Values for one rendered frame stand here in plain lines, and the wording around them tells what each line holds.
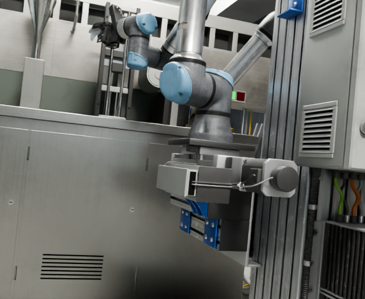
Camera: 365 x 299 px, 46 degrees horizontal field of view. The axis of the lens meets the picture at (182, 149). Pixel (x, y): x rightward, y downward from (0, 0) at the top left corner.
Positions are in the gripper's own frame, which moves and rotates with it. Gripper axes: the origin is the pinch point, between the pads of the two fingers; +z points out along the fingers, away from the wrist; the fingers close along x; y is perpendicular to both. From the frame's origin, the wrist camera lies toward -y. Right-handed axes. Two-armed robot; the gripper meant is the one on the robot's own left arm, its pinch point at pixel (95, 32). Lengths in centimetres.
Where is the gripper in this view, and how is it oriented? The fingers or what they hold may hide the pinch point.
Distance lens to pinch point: 183.8
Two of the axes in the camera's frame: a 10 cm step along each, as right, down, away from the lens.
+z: -7.0, -0.4, 7.1
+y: -1.9, 9.7, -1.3
